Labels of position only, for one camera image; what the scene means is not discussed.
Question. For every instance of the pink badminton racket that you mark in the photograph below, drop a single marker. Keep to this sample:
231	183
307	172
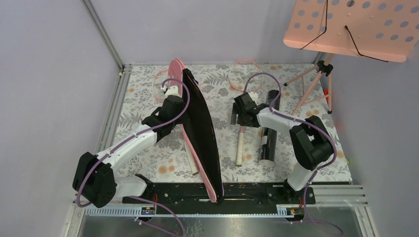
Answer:
190	157
240	147

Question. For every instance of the floral patterned table mat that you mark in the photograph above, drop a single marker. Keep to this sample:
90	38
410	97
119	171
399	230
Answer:
167	160

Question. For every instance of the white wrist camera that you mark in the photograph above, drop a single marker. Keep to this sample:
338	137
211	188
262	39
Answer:
171	90
254	96

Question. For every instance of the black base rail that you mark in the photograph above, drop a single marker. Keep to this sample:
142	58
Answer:
239	198

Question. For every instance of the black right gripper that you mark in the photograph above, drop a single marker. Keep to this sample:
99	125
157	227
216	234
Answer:
235	111

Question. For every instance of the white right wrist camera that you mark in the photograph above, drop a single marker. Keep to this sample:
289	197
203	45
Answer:
254	96

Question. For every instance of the pink perforated music stand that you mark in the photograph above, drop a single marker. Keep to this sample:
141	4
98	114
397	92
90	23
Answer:
382	30

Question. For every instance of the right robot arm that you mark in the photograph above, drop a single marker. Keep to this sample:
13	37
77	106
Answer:
312	145

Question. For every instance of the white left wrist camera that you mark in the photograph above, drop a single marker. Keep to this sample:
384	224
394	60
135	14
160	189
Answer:
171	90

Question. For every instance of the pink sport racket bag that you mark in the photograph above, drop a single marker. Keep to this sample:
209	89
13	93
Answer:
198	131

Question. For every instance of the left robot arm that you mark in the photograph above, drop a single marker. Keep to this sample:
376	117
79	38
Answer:
95	179

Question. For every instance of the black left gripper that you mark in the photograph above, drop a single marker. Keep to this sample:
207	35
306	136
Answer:
183	108

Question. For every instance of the black shuttlecock tube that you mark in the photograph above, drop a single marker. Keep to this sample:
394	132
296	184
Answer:
269	138

